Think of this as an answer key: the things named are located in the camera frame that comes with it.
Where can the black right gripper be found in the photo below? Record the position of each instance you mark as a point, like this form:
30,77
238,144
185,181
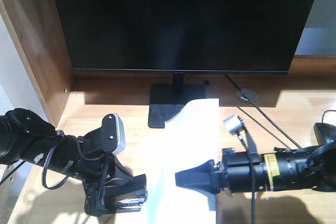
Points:
233,173

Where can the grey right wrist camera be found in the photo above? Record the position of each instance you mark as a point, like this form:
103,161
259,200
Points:
234,124

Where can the black monitor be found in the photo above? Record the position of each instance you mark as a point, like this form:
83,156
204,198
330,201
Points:
182,36

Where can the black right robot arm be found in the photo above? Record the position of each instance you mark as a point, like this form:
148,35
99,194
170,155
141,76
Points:
304,168

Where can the white paper sheets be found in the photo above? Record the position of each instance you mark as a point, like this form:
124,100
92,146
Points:
188,140

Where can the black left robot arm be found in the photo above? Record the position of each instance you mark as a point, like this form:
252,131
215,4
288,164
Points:
26,136

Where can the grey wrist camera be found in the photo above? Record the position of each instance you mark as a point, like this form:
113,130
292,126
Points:
234,124
115,134

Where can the grey desk cable grommet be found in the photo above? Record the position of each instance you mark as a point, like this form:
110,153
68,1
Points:
241,96

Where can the black orange stapler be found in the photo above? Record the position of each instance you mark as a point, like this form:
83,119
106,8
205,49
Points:
123,191

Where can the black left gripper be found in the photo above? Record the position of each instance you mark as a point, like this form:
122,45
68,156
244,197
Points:
89,164

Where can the black computer mouse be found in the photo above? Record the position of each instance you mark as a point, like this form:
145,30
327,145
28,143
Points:
325,133

